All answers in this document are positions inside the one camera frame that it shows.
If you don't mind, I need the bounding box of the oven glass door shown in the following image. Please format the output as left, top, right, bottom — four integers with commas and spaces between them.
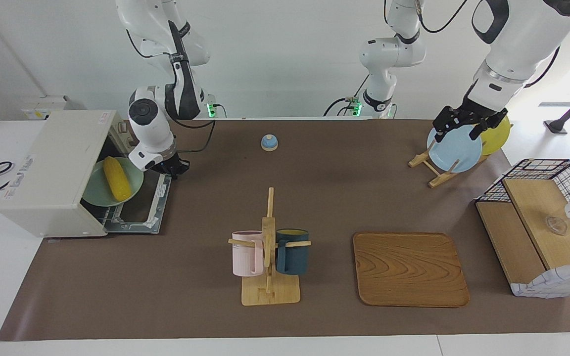
104, 171, 173, 234

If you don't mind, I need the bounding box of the yellow corn cob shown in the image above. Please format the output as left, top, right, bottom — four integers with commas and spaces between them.
103, 156, 133, 202

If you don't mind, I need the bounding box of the pale green plate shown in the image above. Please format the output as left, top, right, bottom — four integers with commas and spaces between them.
81, 157, 144, 207

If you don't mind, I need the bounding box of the white toaster oven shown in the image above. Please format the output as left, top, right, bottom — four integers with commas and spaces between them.
0, 110, 173, 238

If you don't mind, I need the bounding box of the yellow plate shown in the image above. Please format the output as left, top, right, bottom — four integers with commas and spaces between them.
480, 115, 512, 156

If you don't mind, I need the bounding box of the light blue plate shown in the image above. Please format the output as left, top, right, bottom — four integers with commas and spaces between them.
427, 126, 483, 174

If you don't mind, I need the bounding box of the wooden plate rack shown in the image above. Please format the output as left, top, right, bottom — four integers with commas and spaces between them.
409, 124, 514, 188

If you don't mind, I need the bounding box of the brown table mat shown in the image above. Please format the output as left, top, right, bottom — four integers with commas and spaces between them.
0, 119, 570, 342

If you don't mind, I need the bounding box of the pink mug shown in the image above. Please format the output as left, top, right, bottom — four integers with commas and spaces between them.
232, 230, 266, 277

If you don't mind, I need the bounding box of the small glass bowl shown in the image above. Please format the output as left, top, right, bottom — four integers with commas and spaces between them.
545, 215, 569, 235

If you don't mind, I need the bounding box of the brown wooden tray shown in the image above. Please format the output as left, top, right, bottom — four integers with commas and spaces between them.
353, 232, 471, 308

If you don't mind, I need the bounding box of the dark blue mug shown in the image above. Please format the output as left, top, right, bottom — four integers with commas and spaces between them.
275, 228, 310, 276

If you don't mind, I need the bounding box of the wooden mug rack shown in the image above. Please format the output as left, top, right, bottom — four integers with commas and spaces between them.
229, 187, 312, 306

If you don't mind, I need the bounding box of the white checkered cloth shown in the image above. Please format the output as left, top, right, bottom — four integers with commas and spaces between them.
510, 261, 570, 299

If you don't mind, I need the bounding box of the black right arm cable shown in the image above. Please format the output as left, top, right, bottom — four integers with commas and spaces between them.
126, 20, 216, 155

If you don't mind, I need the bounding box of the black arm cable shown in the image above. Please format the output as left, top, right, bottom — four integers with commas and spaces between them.
126, 20, 216, 155
384, 0, 471, 36

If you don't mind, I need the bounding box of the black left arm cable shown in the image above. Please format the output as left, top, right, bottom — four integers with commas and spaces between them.
384, 0, 471, 36

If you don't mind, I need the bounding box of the wire basket wooden shelf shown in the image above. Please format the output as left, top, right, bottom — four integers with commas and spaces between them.
475, 158, 570, 297

